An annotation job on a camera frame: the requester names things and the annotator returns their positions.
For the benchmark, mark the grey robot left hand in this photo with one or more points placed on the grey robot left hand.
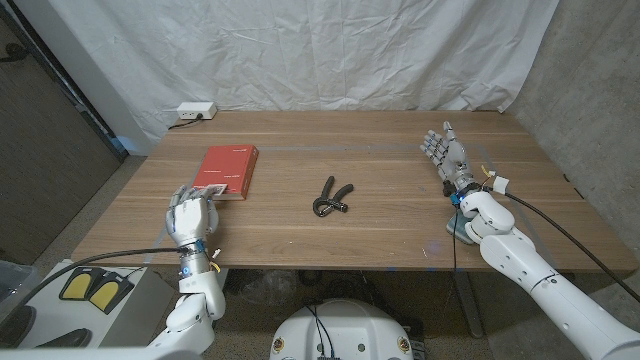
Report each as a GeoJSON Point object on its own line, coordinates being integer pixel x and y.
{"type": "Point", "coordinates": [192, 217]}

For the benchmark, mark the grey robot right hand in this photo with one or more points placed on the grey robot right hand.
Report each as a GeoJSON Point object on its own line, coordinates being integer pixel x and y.
{"type": "Point", "coordinates": [455, 162]}

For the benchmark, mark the small white calculator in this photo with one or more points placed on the small white calculator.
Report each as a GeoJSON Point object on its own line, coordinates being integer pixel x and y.
{"type": "Point", "coordinates": [220, 189]}

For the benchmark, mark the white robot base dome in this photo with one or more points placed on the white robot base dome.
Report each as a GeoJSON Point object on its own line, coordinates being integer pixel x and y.
{"type": "Point", "coordinates": [350, 330]}

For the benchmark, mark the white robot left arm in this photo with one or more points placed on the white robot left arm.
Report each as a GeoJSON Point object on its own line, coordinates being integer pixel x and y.
{"type": "Point", "coordinates": [200, 295]}

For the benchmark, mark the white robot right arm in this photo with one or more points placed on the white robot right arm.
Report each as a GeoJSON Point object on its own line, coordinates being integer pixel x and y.
{"type": "Point", "coordinates": [550, 295]}

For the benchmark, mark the red hardcover book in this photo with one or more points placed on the red hardcover book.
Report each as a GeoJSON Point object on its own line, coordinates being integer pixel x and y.
{"type": "Point", "coordinates": [227, 165]}

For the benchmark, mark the black hand grip strengthener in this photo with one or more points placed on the black hand grip strengthener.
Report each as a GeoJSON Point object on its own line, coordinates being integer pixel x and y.
{"type": "Point", "coordinates": [326, 190]}

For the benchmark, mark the grey tape strip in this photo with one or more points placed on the grey tape strip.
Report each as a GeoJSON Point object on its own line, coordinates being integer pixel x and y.
{"type": "Point", "coordinates": [160, 237]}

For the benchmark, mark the teal grey block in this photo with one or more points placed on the teal grey block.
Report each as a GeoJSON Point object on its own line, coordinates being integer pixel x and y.
{"type": "Point", "coordinates": [456, 229]}

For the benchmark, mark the clear plastic bag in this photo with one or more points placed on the clear plastic bag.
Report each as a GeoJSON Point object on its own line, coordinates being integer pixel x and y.
{"type": "Point", "coordinates": [270, 287]}

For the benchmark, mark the white pedal platform board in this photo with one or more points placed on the white pedal platform board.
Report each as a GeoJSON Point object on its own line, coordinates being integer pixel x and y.
{"type": "Point", "coordinates": [140, 310]}

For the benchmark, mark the white power outlet box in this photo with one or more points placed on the white power outlet box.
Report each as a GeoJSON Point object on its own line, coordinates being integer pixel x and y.
{"type": "Point", "coordinates": [196, 110]}

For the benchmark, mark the dark wooden door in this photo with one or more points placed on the dark wooden door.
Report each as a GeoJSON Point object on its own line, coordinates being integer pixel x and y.
{"type": "Point", "coordinates": [45, 150]}

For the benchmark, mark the white robot torso edge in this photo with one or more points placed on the white robot torso edge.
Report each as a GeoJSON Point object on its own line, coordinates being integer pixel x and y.
{"type": "Point", "coordinates": [100, 354]}

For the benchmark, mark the white fabric backdrop sheet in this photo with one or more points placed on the white fabric backdrop sheet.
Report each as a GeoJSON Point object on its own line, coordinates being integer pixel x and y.
{"type": "Point", "coordinates": [310, 55]}

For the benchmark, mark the clear plastic bin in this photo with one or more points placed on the clear plastic bin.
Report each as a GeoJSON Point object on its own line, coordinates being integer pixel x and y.
{"type": "Point", "coordinates": [15, 282]}

